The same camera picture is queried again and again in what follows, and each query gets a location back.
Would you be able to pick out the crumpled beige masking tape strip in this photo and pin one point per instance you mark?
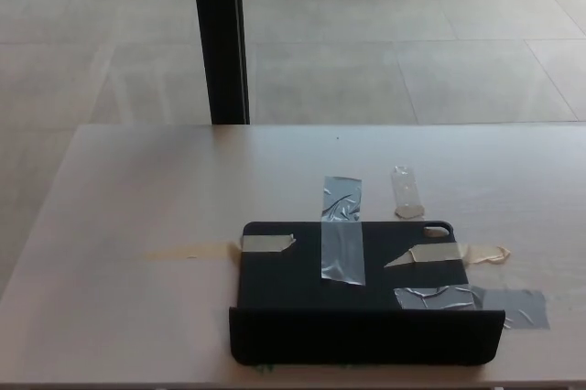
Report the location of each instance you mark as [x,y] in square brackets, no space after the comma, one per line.
[439,252]

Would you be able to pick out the long beige masking tape strip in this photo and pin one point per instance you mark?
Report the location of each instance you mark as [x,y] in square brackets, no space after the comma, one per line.
[263,242]

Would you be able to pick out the black window frame post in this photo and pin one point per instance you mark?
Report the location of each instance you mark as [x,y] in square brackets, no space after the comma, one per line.
[220,42]

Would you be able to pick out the clear tape piece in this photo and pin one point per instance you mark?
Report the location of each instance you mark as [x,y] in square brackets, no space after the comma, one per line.
[405,191]

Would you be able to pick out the wide grey duct tape strip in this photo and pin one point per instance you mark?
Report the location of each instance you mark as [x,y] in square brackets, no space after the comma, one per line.
[513,307]

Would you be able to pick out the black folding tablet cover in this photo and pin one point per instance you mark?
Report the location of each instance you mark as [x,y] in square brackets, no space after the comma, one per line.
[293,298]

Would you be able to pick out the long grey duct tape strip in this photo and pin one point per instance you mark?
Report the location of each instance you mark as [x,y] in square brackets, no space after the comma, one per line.
[342,225]

